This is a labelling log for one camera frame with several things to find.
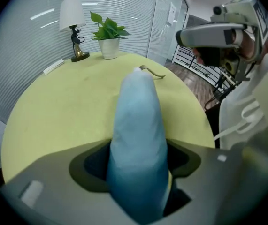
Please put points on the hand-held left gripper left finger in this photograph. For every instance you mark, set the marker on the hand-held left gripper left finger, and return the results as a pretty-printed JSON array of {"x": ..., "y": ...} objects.
[{"x": 61, "y": 196}]

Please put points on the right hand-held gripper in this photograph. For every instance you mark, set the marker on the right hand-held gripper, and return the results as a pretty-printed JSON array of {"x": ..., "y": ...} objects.
[{"x": 246, "y": 15}]

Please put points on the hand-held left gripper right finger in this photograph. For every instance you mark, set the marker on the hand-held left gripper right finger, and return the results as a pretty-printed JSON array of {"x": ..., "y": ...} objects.
[{"x": 218, "y": 186}]

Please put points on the blue cloth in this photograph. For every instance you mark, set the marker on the blue cloth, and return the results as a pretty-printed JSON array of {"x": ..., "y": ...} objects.
[{"x": 138, "y": 137}]

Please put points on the person's right hand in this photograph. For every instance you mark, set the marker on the person's right hand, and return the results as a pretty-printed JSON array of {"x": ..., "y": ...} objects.
[{"x": 245, "y": 44}]

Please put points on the black metal shelf rack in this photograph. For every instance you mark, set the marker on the black metal shelf rack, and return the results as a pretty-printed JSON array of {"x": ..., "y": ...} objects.
[{"x": 201, "y": 71}]

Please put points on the white paper notice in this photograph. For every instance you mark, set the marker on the white paper notice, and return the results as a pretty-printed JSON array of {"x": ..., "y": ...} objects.
[{"x": 171, "y": 13}]

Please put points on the person's white hooded top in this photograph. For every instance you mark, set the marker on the person's white hooded top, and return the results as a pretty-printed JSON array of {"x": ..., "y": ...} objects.
[{"x": 239, "y": 116}]

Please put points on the round table with green cloth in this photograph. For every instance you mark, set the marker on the round table with green cloth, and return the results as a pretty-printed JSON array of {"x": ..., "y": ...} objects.
[{"x": 65, "y": 107}]

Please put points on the potted green plant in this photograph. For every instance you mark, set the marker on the potted green plant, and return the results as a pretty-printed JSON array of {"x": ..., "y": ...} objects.
[{"x": 109, "y": 44}]

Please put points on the flat white box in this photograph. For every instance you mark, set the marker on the flat white box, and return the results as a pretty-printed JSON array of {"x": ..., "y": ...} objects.
[{"x": 53, "y": 67}]

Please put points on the white shade table lamp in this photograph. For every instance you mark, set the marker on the white shade table lamp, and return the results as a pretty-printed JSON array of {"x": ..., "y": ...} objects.
[{"x": 71, "y": 14}]

